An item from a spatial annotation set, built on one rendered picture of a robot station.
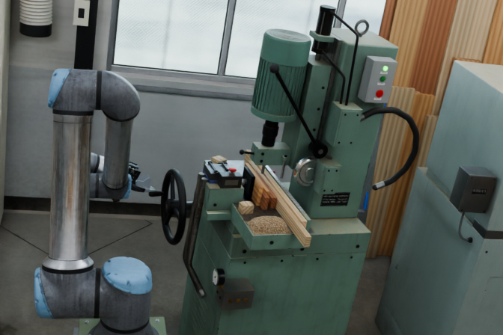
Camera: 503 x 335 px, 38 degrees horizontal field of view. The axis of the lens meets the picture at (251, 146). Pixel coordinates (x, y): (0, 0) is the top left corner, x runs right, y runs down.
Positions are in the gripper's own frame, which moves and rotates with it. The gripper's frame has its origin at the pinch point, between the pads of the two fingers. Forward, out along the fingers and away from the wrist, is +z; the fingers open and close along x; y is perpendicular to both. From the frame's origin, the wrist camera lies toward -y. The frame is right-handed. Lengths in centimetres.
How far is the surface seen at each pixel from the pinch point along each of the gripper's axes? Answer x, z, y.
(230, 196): -25.8, 17.8, 18.0
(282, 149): -15, 34, 39
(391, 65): -28, 48, 86
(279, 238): -49, 30, 17
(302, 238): -55, 33, 23
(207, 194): -24.9, 9.5, 15.5
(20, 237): 104, -9, -91
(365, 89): -27, 45, 74
